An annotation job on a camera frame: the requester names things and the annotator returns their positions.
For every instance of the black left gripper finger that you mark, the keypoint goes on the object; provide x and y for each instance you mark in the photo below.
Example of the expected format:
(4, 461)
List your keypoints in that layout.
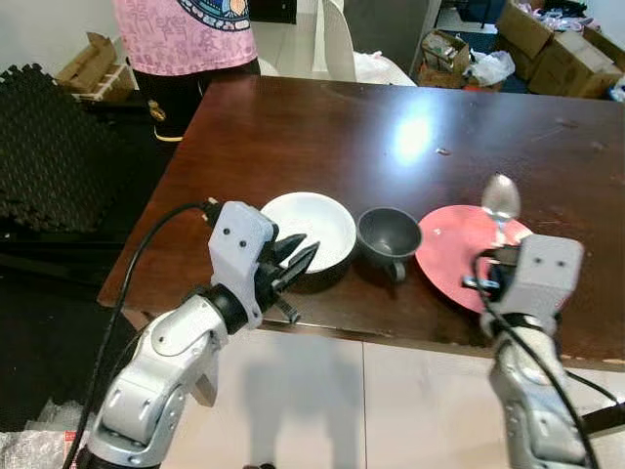
(296, 269)
(288, 247)

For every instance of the silver metal spoon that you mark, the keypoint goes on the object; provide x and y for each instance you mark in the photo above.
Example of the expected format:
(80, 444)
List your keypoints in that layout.
(501, 197)

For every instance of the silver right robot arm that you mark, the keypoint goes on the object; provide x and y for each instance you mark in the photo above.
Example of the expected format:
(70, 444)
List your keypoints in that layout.
(532, 391)

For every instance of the white plate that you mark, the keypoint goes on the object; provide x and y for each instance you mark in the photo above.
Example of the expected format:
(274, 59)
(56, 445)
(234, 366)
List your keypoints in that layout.
(312, 225)

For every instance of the pink plate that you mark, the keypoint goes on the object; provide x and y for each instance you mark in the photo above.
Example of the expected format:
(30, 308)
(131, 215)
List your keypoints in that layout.
(449, 254)

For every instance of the dark grey cup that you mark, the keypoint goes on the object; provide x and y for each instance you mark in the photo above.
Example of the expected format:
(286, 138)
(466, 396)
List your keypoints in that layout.
(389, 233)

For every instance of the dark wooden table leg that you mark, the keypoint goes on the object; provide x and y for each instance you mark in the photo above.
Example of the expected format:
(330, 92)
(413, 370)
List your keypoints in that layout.
(601, 418)

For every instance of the black robot foot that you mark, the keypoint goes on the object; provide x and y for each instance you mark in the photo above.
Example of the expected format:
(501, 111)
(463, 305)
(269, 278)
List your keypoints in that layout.
(259, 465)

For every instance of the crumpled white plastic bag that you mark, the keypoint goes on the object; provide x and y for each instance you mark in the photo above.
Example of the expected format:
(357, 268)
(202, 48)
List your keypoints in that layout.
(491, 68)

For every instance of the white plastic chair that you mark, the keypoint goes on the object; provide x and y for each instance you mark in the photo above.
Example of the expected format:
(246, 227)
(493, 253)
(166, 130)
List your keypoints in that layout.
(337, 39)

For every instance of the small open cardboard box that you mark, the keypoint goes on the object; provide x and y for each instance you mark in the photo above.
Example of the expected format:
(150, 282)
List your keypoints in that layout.
(441, 61)

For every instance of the large cardboard box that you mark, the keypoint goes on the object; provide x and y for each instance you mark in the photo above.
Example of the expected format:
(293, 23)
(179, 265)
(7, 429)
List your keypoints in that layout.
(566, 59)

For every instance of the person in pink shirt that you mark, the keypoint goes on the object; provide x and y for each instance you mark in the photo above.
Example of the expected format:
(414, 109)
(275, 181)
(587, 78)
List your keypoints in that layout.
(186, 39)

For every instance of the black foam floor mat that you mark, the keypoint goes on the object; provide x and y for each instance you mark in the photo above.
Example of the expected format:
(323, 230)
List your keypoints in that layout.
(54, 147)

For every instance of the clear crinkled plastic bag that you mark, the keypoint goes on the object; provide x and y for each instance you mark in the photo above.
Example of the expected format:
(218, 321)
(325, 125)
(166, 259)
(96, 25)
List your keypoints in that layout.
(39, 451)

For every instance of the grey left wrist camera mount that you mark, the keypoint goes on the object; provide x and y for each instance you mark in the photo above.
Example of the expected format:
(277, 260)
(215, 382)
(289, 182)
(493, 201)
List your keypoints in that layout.
(239, 249)

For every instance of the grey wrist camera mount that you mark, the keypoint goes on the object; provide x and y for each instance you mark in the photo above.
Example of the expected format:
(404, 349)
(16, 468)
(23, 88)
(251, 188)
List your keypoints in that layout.
(239, 249)
(547, 278)

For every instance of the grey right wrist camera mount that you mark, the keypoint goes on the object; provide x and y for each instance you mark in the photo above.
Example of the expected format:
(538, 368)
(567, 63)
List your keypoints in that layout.
(547, 278)

